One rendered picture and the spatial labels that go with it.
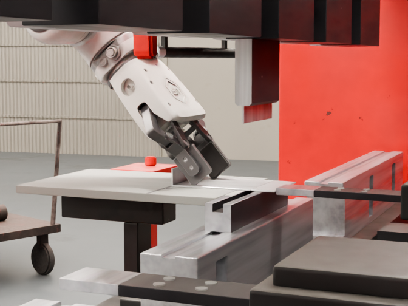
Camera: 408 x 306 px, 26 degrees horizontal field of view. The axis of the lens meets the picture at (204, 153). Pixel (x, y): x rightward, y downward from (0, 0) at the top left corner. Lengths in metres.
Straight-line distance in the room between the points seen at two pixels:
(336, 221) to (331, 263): 0.85
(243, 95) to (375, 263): 0.51
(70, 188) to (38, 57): 10.30
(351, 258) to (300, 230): 0.60
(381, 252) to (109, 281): 0.18
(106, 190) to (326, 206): 0.44
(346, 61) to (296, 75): 0.11
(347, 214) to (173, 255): 0.57
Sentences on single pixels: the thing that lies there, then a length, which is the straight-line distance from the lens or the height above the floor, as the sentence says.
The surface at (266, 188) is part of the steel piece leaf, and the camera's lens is 1.04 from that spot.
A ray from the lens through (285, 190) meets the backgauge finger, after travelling 1.02.
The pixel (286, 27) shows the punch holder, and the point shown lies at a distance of 1.01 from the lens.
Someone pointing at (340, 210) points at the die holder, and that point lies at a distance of 1.36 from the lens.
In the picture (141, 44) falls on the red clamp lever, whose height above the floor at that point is 1.17.
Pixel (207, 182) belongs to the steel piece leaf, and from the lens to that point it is 1.08.
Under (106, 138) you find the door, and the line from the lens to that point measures 10.98.
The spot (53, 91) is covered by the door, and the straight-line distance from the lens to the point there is 11.26.
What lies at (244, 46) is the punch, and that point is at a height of 1.17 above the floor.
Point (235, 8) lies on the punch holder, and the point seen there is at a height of 1.20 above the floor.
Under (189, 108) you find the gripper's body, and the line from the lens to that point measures 1.09.
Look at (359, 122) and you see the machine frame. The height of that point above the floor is 1.02.
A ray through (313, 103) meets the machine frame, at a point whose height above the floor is 1.06.
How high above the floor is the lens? 1.15
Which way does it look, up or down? 6 degrees down
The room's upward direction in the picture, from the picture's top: straight up
